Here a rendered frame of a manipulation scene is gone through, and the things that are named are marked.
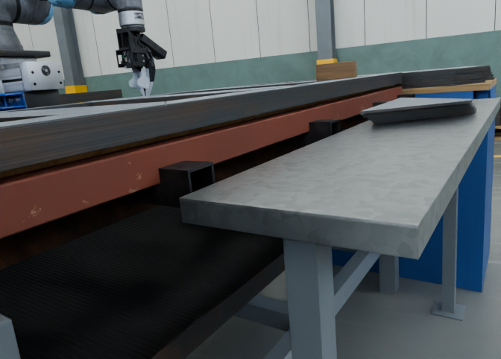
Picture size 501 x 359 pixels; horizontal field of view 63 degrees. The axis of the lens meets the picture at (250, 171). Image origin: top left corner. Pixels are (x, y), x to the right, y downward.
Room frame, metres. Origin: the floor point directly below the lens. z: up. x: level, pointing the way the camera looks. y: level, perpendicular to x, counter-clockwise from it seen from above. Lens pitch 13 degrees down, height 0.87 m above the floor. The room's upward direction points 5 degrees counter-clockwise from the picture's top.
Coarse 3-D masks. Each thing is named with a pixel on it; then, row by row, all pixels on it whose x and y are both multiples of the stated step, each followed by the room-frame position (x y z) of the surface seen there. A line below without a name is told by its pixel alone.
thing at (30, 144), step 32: (192, 96) 0.98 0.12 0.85; (256, 96) 0.72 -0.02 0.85; (288, 96) 0.81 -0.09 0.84; (320, 96) 0.93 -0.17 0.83; (0, 128) 0.37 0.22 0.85; (32, 128) 0.39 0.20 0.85; (64, 128) 0.42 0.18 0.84; (96, 128) 0.45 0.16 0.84; (128, 128) 0.48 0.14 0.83; (160, 128) 0.52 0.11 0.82; (192, 128) 0.57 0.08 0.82; (0, 160) 0.36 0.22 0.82; (32, 160) 0.38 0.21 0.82
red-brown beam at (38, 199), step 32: (352, 96) 1.19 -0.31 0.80; (384, 96) 1.35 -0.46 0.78; (224, 128) 0.65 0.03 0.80; (256, 128) 0.71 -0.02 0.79; (288, 128) 0.80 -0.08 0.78; (64, 160) 0.44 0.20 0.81; (96, 160) 0.45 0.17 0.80; (128, 160) 0.48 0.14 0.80; (160, 160) 0.52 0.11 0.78; (192, 160) 0.57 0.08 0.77; (224, 160) 0.63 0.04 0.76; (0, 192) 0.36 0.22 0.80; (32, 192) 0.38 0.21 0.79; (64, 192) 0.41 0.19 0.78; (96, 192) 0.44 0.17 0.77; (128, 192) 0.47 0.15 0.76; (0, 224) 0.35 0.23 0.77; (32, 224) 0.37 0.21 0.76
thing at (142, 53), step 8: (120, 32) 1.27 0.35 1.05; (128, 32) 1.28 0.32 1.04; (136, 32) 1.31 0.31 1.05; (120, 40) 1.29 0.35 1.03; (128, 40) 1.29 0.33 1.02; (136, 40) 1.30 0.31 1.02; (120, 48) 1.28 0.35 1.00; (128, 48) 1.26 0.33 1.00; (136, 48) 1.27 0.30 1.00; (144, 48) 1.30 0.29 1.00; (128, 56) 1.27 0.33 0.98; (136, 56) 1.27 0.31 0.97; (144, 56) 1.30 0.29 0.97; (152, 56) 1.32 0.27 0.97; (120, 64) 1.30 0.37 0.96; (128, 64) 1.27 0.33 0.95; (136, 64) 1.27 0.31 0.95; (144, 64) 1.30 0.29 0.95
